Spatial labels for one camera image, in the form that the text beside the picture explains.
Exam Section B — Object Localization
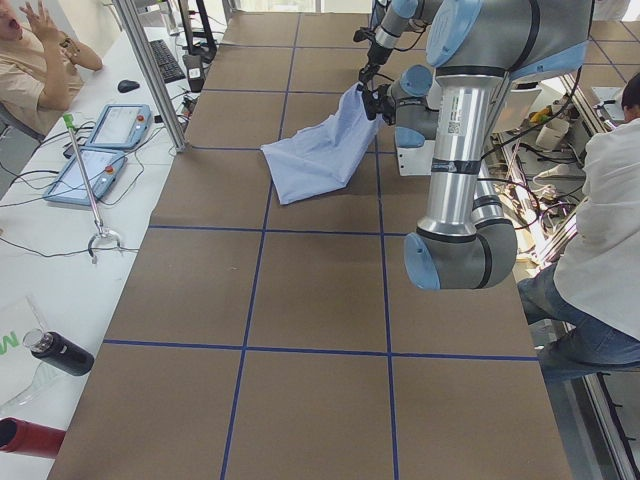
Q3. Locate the black water bottle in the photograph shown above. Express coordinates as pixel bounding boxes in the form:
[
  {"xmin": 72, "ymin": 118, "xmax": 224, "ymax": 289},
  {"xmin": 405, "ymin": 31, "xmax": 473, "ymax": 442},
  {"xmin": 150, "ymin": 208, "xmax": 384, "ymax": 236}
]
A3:
[{"xmin": 23, "ymin": 329, "xmax": 94, "ymax": 376}]

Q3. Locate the green handled reacher stick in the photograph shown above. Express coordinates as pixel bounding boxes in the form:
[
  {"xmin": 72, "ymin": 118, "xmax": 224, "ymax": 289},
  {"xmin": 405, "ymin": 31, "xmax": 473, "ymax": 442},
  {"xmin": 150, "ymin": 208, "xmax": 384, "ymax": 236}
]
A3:
[{"xmin": 62, "ymin": 113, "xmax": 122, "ymax": 265}]

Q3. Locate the far teach pendant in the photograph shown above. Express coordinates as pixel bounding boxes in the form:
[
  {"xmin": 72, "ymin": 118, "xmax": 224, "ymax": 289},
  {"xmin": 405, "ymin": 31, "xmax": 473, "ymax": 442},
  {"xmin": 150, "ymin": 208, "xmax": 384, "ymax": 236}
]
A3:
[{"xmin": 85, "ymin": 104, "xmax": 153, "ymax": 151}]

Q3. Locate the brown table mat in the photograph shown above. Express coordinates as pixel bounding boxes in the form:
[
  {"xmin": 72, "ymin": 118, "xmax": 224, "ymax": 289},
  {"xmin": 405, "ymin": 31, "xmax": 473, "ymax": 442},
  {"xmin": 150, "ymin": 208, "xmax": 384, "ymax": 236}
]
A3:
[{"xmin": 50, "ymin": 13, "xmax": 571, "ymax": 479}]

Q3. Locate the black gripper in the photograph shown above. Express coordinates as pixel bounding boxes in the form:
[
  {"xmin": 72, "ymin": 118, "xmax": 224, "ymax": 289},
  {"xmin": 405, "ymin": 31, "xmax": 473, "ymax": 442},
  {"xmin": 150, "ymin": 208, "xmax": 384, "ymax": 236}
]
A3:
[
  {"xmin": 357, "ymin": 40, "xmax": 393, "ymax": 91},
  {"xmin": 362, "ymin": 84, "xmax": 396, "ymax": 125}
]

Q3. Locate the black keyboard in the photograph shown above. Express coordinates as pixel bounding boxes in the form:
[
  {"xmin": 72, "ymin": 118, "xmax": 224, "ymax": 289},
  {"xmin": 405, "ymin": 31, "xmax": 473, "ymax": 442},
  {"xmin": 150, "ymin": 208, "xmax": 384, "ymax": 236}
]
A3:
[{"xmin": 149, "ymin": 40, "xmax": 185, "ymax": 83}]

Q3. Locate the light blue striped shirt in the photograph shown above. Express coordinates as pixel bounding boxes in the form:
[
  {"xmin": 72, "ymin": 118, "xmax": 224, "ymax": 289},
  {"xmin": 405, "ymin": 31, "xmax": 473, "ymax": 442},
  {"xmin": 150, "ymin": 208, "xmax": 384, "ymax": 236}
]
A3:
[{"xmin": 261, "ymin": 84, "xmax": 382, "ymax": 205}]

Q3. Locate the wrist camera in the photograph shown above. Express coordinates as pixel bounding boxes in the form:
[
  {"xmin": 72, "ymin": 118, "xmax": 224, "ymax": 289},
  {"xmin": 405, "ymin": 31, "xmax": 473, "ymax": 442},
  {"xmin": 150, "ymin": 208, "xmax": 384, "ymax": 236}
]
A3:
[{"xmin": 353, "ymin": 27, "xmax": 375, "ymax": 43}]

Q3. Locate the red bottle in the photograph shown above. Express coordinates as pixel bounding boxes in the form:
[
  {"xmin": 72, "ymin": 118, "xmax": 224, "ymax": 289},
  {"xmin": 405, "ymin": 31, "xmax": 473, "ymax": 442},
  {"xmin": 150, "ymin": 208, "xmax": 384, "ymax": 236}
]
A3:
[{"xmin": 1, "ymin": 417, "xmax": 66, "ymax": 459}]

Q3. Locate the black computer mouse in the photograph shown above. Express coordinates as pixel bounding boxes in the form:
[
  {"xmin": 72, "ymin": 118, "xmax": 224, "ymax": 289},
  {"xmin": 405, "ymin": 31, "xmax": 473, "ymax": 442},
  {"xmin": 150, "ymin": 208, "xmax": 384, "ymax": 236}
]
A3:
[{"xmin": 117, "ymin": 79, "xmax": 140, "ymax": 93}]

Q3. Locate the seated person beige shirt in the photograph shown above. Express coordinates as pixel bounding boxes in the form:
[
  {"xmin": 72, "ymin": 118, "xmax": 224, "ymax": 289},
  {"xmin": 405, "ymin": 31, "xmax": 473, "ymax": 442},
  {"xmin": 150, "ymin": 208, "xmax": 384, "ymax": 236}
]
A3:
[{"xmin": 1, "ymin": 1, "xmax": 103, "ymax": 135}]

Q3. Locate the teach pendant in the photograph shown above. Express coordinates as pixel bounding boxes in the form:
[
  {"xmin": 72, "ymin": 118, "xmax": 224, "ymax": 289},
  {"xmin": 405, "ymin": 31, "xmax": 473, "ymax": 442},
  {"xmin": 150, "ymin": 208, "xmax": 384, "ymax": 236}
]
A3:
[
  {"xmin": 42, "ymin": 149, "xmax": 128, "ymax": 207},
  {"xmin": 85, "ymin": 104, "xmax": 153, "ymax": 151}
]

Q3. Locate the standing person in jeans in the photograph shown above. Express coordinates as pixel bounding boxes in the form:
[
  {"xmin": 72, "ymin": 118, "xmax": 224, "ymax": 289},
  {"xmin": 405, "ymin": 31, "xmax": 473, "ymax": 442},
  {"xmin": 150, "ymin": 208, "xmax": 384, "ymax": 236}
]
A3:
[{"xmin": 517, "ymin": 76, "xmax": 639, "ymax": 384}]

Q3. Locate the near teach pendant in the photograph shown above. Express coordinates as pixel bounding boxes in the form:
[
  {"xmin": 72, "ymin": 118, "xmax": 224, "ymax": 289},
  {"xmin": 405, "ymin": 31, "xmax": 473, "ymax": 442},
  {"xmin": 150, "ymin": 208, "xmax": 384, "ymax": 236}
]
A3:
[{"xmin": 42, "ymin": 149, "xmax": 128, "ymax": 207}]

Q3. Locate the grey aluminium frame post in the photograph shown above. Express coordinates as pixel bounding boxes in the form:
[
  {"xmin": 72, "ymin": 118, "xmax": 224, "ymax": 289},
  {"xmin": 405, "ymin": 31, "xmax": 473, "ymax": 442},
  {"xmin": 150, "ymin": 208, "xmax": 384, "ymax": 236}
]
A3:
[{"xmin": 113, "ymin": 0, "xmax": 187, "ymax": 153}]

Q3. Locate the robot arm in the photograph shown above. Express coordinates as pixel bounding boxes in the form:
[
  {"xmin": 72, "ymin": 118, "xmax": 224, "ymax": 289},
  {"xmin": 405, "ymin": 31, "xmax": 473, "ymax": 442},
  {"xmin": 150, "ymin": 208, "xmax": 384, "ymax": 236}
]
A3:
[
  {"xmin": 355, "ymin": 1, "xmax": 593, "ymax": 290},
  {"xmin": 353, "ymin": 0, "xmax": 442, "ymax": 93}
]

